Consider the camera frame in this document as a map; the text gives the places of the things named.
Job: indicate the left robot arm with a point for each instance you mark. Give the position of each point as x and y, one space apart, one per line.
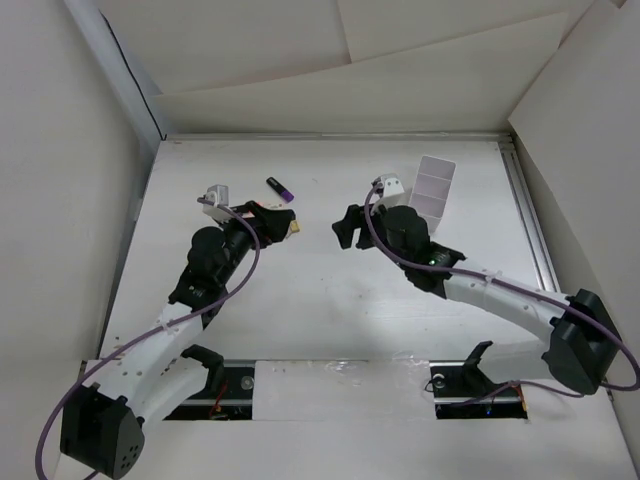
105 419

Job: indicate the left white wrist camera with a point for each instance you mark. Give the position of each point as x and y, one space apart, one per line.
216 196

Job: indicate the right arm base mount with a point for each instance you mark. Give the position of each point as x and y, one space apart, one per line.
462 391

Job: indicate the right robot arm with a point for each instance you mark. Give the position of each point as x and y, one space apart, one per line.
579 341

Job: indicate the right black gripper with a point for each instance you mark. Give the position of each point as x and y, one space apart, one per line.
355 218

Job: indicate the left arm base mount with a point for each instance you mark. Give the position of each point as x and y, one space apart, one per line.
228 391

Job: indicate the purple cap highlighter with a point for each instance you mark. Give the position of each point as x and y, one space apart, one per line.
280 190

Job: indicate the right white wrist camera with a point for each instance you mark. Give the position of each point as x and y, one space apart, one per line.
389 190

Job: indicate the white divided container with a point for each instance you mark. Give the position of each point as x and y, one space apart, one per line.
431 188

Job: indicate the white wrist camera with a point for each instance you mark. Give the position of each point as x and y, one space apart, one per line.
216 196
389 190

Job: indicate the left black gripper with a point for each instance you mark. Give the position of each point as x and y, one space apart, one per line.
269 225

